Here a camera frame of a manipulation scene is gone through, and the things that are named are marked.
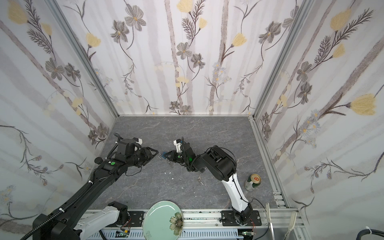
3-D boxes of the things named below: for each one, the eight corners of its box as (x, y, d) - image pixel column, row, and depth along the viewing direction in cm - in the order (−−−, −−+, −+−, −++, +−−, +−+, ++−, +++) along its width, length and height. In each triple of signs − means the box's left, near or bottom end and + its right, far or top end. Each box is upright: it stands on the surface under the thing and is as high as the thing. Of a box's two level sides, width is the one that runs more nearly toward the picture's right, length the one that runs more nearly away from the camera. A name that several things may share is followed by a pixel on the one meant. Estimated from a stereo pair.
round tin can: (244, 191, 85) (250, 184, 76) (242, 181, 89) (248, 173, 80) (255, 191, 85) (262, 184, 76) (253, 181, 89) (259, 173, 80)
